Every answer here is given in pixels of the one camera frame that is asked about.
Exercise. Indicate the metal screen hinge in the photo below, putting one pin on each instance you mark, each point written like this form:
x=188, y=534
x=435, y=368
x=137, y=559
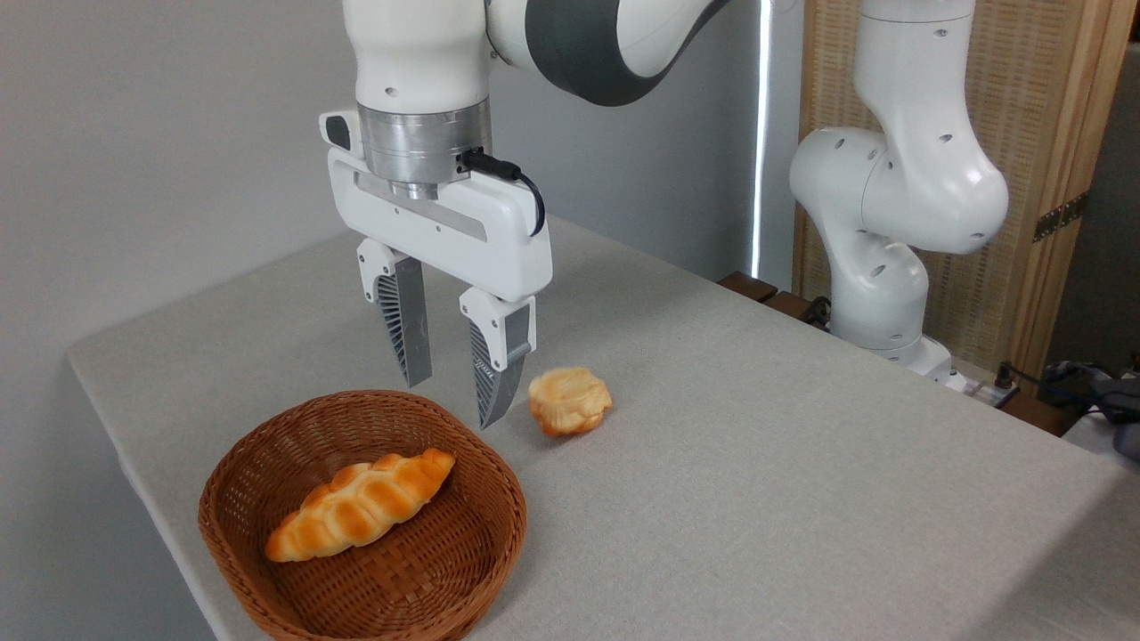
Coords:
x=1060, y=216

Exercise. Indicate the round pale bread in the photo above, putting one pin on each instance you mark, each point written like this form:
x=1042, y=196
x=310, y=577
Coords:
x=570, y=401

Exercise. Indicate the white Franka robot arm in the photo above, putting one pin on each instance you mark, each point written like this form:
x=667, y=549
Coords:
x=926, y=178

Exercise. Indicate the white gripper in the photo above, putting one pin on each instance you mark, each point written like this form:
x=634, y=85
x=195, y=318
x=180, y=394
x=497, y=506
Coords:
x=445, y=231

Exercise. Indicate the long braided bread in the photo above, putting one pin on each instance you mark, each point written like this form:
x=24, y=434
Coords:
x=356, y=507

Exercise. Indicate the grey tablecloth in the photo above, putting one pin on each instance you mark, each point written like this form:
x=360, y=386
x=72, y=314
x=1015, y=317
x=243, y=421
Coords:
x=712, y=516

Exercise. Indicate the brown wicker basket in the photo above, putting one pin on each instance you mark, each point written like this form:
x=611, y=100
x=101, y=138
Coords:
x=356, y=596

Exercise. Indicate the bright vertical light strip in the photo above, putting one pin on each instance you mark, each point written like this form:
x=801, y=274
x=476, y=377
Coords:
x=760, y=133

